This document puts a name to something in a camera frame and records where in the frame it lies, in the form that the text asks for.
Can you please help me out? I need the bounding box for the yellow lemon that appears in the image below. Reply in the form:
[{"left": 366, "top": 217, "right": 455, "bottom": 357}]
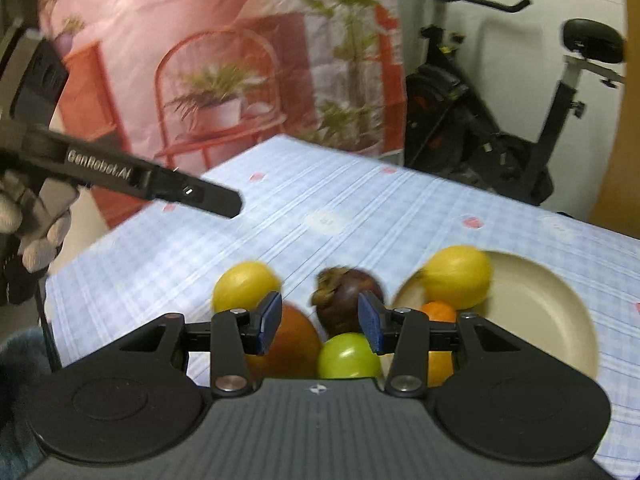
[
  {"left": 422, "top": 245, "right": 493, "bottom": 311},
  {"left": 212, "top": 260, "right": 282, "bottom": 313}
]

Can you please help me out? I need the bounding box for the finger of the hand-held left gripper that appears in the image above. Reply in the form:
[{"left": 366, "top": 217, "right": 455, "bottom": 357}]
[{"left": 27, "top": 126, "right": 244, "bottom": 220}]

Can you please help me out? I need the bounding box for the green fruit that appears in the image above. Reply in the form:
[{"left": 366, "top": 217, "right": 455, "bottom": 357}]
[{"left": 317, "top": 332, "right": 383, "bottom": 380}]

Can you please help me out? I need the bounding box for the wooden door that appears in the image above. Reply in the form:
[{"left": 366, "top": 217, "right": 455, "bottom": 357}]
[{"left": 587, "top": 0, "right": 640, "bottom": 238}]

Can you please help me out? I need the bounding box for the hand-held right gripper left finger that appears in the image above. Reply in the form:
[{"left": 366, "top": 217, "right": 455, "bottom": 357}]
[{"left": 120, "top": 291, "right": 284, "bottom": 396}]

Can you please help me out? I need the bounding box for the black exercise bike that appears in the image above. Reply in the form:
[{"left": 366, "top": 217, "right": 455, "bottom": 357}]
[{"left": 395, "top": 0, "right": 628, "bottom": 206}]

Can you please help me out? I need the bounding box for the red apple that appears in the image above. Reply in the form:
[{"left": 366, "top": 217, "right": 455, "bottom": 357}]
[{"left": 245, "top": 302, "right": 323, "bottom": 381}]

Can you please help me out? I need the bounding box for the person's left hand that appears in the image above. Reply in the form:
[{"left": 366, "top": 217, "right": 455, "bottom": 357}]
[{"left": 0, "top": 170, "right": 76, "bottom": 273}]

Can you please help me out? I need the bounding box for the dark purple mangosteen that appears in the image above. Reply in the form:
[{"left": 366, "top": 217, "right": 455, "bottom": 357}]
[{"left": 311, "top": 266, "right": 386, "bottom": 338}]

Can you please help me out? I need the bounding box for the beige plate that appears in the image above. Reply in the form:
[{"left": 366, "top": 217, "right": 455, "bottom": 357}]
[{"left": 390, "top": 250, "right": 599, "bottom": 381}]

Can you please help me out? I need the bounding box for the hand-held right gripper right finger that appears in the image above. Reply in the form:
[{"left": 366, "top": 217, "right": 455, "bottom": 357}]
[{"left": 357, "top": 291, "right": 526, "bottom": 397}]

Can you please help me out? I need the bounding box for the printed backdrop cloth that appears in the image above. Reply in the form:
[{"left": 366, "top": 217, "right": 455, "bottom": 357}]
[{"left": 37, "top": 0, "right": 406, "bottom": 231}]

